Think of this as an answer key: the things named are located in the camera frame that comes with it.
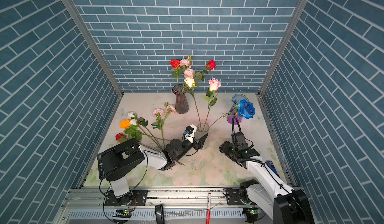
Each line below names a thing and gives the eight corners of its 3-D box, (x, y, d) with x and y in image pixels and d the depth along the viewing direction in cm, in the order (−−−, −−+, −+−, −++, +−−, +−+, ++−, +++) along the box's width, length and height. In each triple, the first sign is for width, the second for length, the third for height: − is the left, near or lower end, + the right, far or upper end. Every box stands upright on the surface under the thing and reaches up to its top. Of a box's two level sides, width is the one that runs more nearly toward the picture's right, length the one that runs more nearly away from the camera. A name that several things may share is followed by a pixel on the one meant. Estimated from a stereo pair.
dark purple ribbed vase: (175, 113, 110) (171, 93, 94) (176, 104, 115) (173, 84, 99) (188, 113, 110) (186, 93, 94) (189, 104, 116) (187, 84, 99)
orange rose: (121, 128, 102) (119, 125, 99) (124, 122, 105) (121, 119, 102) (130, 128, 102) (128, 125, 99) (132, 122, 105) (130, 119, 102)
